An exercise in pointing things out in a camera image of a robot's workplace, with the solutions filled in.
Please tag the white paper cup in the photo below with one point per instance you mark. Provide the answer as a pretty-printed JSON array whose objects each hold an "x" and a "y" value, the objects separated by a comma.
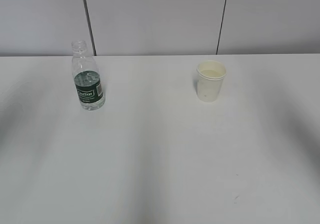
[{"x": 210, "y": 78}]

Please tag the clear water bottle green label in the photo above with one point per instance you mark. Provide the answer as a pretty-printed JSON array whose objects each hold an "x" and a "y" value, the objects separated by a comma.
[{"x": 86, "y": 77}]

